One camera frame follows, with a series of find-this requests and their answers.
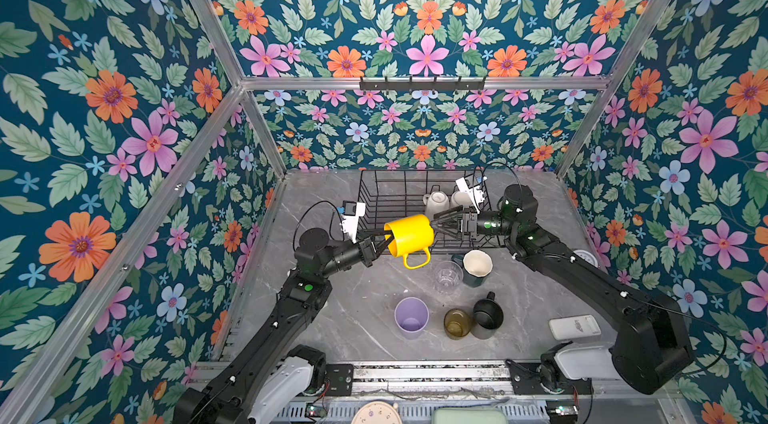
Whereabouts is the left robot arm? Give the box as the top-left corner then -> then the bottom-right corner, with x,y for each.
172,228 -> 394,423

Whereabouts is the white box right side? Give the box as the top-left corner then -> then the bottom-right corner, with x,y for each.
548,314 -> 602,341

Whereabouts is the black wire dish rack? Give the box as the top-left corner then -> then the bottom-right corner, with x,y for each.
356,167 -> 503,254

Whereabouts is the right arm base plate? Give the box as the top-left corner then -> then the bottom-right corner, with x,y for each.
504,359 -> 593,396

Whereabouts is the white mug red interior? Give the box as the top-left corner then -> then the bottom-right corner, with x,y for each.
450,191 -> 474,208

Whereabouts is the yellow plastic mug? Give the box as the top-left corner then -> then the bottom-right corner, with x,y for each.
384,214 -> 435,270

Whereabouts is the clear glass cup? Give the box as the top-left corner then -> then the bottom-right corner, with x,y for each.
434,261 -> 462,294

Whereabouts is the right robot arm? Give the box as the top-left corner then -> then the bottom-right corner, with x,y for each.
432,184 -> 695,395

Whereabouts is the round beige plate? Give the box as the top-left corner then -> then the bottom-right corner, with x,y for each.
351,401 -> 403,424

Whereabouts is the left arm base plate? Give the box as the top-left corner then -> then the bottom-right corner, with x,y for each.
301,364 -> 355,397

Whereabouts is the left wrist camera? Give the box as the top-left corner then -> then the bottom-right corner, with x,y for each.
340,200 -> 366,243

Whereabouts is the small white alarm clock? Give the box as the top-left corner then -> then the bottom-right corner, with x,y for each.
574,249 -> 599,267

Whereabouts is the green sponge block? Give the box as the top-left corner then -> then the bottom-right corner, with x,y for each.
431,407 -> 508,424

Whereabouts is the black mug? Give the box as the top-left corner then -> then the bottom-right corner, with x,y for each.
471,291 -> 504,340

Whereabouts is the green mug white interior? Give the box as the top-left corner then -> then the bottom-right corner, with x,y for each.
451,250 -> 493,288

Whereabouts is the aluminium front rail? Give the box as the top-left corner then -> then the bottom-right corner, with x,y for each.
191,360 -> 673,399

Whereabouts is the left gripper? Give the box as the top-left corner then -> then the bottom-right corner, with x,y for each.
318,228 -> 398,282

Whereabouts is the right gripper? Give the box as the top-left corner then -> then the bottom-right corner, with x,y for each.
434,203 -> 520,248

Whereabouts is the olive tinted glass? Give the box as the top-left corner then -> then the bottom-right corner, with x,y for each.
443,308 -> 473,340

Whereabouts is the black hook rail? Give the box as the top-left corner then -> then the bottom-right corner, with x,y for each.
358,76 -> 486,92

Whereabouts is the cream white octagonal mug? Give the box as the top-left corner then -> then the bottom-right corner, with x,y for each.
422,187 -> 451,220

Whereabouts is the lilac plastic cup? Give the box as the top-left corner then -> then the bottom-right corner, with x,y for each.
394,296 -> 430,339

